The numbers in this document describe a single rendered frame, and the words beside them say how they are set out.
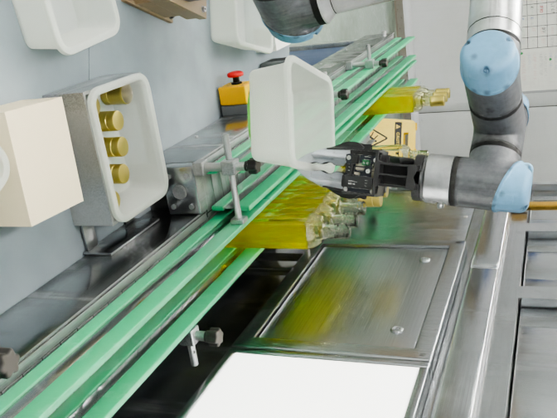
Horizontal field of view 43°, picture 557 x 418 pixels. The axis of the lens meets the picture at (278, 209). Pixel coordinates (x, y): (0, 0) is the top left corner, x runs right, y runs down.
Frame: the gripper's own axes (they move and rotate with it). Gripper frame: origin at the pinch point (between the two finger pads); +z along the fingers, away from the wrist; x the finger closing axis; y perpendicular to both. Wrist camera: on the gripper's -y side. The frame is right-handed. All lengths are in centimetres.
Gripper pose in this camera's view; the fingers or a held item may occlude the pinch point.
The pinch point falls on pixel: (306, 165)
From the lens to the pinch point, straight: 116.0
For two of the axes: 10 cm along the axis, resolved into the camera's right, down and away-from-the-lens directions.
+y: -3.7, 0.4, -9.3
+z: -9.2, -1.2, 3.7
